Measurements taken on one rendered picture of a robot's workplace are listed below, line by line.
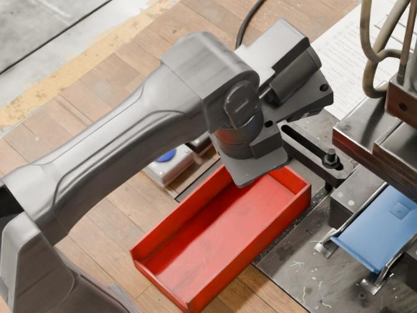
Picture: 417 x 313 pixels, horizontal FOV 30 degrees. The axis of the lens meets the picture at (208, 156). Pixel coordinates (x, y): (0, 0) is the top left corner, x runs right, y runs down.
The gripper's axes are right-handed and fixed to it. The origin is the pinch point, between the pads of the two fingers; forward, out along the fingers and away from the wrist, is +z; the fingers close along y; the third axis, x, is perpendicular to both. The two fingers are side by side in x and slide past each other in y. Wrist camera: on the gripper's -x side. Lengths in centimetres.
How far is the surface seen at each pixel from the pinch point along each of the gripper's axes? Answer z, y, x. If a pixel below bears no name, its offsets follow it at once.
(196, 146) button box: 21.3, 12.6, 5.9
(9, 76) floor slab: 132, 105, 52
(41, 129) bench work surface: 23.9, 28.8, 27.4
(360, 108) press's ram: -0.1, -0.9, -14.6
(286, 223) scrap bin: 19.5, -5.1, -0.7
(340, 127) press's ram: -1.0, -2.1, -11.3
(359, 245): 11.2, -14.0, -7.5
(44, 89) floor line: 131, 94, 44
